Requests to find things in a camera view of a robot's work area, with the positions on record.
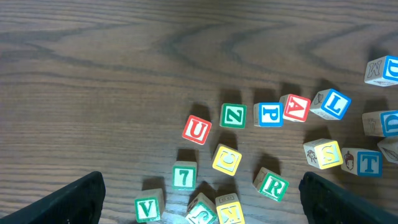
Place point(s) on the blue d block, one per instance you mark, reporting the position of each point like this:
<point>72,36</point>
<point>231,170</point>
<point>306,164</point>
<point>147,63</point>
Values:
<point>382,71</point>
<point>380,123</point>

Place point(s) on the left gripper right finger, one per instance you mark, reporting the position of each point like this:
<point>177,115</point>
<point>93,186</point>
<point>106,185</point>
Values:
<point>325,202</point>

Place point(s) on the blue D block upper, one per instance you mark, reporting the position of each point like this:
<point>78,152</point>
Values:
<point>382,71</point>

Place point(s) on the blue D block lower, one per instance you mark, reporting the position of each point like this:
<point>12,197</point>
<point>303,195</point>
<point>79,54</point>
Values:
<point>380,123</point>

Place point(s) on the red U block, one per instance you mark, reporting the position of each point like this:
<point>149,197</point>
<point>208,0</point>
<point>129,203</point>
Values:
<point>196,130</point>

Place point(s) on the yellow S block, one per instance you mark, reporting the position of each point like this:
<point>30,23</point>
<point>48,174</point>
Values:
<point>323,153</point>

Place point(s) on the green Z block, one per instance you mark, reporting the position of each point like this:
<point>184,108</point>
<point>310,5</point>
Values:
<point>233,115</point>

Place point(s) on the yellow C block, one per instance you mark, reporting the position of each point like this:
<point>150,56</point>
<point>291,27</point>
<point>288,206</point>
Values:
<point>226,159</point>

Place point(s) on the green V block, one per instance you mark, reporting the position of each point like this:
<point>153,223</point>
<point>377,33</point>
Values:
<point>149,205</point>

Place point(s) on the red A block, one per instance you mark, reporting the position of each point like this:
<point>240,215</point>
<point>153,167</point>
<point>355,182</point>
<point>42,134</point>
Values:
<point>296,108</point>

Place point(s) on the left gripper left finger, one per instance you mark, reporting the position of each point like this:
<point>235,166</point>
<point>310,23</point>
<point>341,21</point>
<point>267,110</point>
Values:
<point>78,202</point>

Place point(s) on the blue l block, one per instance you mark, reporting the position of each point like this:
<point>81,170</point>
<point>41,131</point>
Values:
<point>330,104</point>
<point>388,147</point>

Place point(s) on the blue P block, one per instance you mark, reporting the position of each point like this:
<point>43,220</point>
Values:
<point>268,115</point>

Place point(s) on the blue T block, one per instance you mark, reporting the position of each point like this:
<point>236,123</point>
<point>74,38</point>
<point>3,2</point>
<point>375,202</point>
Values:
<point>362,162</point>

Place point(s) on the blue L block lower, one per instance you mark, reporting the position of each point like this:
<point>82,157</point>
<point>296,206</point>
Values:
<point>388,147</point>

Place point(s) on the green R block left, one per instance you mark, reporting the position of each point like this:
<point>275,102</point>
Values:
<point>270,184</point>

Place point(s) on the green J block left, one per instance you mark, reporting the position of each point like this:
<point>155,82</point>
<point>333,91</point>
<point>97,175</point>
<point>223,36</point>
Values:
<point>201,210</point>

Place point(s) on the yellow K block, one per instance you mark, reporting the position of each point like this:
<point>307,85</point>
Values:
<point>229,209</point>

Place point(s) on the green 7 block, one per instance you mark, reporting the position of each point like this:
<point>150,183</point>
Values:
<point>184,175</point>

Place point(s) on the blue L block upper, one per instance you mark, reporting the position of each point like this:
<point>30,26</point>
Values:
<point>330,104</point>

